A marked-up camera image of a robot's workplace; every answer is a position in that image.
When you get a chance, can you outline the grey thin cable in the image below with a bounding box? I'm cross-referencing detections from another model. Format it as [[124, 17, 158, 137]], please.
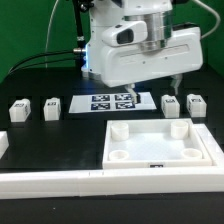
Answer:
[[44, 0, 62, 69]]

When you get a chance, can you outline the white U-shaped fence wall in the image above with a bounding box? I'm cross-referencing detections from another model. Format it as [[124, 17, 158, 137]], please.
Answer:
[[0, 124, 224, 199]]

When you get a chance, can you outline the black cable bundle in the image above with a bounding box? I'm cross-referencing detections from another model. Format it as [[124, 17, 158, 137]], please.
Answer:
[[7, 49, 86, 75]]

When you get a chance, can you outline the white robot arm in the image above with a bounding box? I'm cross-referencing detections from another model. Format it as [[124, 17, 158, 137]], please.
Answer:
[[82, 0, 203, 103]]

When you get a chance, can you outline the white square tabletop tray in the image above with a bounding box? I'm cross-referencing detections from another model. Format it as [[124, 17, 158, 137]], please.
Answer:
[[102, 119, 212, 169]]

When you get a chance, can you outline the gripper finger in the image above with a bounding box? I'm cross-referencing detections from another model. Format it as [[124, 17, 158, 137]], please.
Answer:
[[125, 84, 138, 104], [171, 74, 182, 94]]

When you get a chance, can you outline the white fiducial marker sheet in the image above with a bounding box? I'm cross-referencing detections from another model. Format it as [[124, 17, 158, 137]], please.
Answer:
[[69, 92, 156, 114]]

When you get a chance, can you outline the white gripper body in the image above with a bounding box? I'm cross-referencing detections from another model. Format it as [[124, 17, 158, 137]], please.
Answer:
[[101, 26, 203, 87]]

